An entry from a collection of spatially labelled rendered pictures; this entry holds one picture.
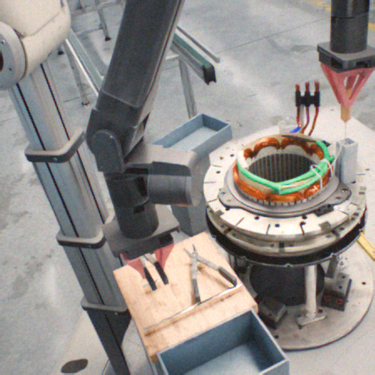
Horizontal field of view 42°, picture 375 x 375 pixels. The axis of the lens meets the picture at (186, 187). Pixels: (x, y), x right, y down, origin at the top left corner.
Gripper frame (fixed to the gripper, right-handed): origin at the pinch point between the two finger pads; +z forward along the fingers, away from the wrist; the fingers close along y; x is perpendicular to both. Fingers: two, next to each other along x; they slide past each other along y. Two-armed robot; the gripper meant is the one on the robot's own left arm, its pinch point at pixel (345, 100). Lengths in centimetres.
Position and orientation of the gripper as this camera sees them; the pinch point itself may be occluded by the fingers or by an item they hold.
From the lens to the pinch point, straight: 88.9
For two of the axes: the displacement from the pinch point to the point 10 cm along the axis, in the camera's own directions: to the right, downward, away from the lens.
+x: -9.7, 2.2, -1.1
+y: -2.1, -5.0, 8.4
